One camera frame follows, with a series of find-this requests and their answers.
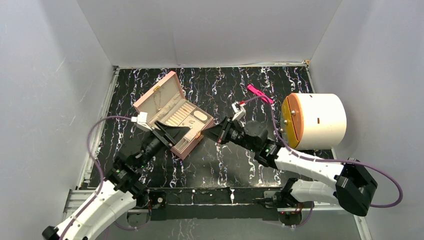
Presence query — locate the aluminium frame rail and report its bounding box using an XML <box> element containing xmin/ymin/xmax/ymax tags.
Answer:
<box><xmin>62</xmin><ymin>187</ymin><xmax>374</xmax><ymax>240</ymax></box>

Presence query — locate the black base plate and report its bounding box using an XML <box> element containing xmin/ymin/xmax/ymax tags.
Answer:
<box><xmin>149</xmin><ymin>187</ymin><xmax>280</xmax><ymax>221</ymax></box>

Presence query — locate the pink plastic clip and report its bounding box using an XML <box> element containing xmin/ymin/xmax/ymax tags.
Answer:
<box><xmin>246</xmin><ymin>84</ymin><xmax>274</xmax><ymax>105</ymax></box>

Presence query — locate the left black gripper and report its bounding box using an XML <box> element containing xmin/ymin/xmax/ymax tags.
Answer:
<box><xmin>136</xmin><ymin>120</ymin><xmax>190</xmax><ymax>169</ymax></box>

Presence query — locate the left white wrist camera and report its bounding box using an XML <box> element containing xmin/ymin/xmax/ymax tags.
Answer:
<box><xmin>130</xmin><ymin>111</ymin><xmax>152</xmax><ymax>132</ymax></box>

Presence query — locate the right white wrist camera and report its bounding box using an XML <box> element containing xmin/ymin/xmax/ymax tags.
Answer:
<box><xmin>231</xmin><ymin>101</ymin><xmax>246</xmax><ymax>122</ymax></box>

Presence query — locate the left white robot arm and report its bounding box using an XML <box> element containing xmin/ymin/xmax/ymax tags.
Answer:
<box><xmin>42</xmin><ymin>121</ymin><xmax>190</xmax><ymax>240</ymax></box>

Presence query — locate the pink jewelry box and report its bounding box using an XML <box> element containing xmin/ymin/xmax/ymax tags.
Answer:
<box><xmin>132</xmin><ymin>71</ymin><xmax>214</xmax><ymax>160</ymax></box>

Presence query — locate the white cylinder with orange lid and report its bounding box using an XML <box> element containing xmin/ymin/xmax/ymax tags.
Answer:
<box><xmin>281</xmin><ymin>93</ymin><xmax>347</xmax><ymax>151</ymax></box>

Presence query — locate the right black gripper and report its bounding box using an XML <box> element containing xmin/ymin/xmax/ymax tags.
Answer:
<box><xmin>201</xmin><ymin>115</ymin><xmax>257</xmax><ymax>153</ymax></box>

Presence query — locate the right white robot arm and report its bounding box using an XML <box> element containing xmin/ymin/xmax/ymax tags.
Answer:
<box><xmin>201</xmin><ymin>117</ymin><xmax>378</xmax><ymax>217</ymax></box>

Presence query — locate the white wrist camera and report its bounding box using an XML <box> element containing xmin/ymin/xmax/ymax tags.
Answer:
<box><xmin>130</xmin><ymin>111</ymin><xmax>152</xmax><ymax>132</ymax></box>
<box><xmin>231</xmin><ymin>101</ymin><xmax>246</xmax><ymax>122</ymax></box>

